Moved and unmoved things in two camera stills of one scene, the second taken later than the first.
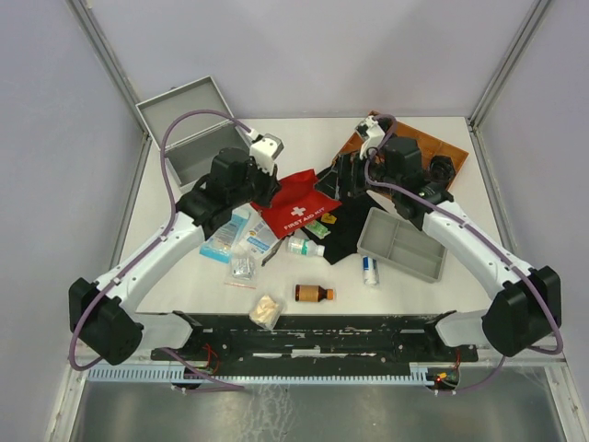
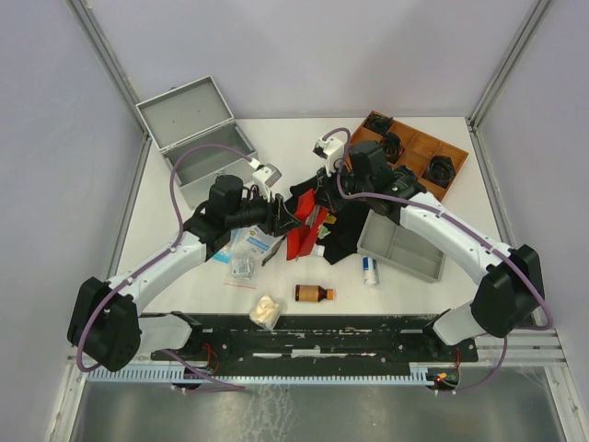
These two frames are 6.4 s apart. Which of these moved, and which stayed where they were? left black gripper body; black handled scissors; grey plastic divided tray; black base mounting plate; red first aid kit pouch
Moved: red first aid kit pouch; left black gripper body
Stayed: black handled scissors; grey plastic divided tray; black base mounting plate
